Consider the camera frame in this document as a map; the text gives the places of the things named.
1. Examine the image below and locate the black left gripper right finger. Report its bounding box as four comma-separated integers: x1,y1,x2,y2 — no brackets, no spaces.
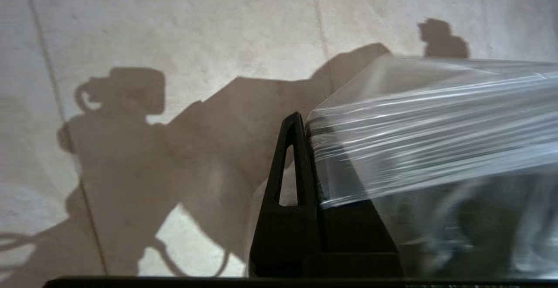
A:
307,122,405,277

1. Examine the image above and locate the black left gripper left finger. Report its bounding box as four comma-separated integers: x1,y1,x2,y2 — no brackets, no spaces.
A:
248,112,324,277

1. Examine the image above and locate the clear plastic trash bag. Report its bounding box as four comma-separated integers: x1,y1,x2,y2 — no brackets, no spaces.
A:
304,54,558,280

